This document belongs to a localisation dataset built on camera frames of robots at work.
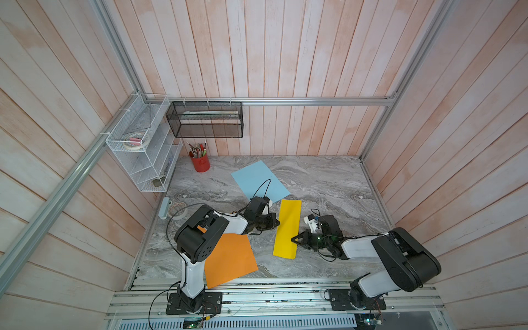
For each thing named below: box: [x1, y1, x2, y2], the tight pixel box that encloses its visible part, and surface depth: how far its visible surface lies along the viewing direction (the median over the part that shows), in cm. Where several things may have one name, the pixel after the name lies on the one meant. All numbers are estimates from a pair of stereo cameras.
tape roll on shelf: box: [123, 131, 151, 151], surface depth 75 cm
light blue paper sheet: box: [231, 160, 291, 204], surface depth 114 cm
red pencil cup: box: [191, 153, 211, 173], surface depth 116 cm
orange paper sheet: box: [204, 233, 259, 289], surface depth 83 cm
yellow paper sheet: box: [272, 199, 302, 260], surface depth 93 cm
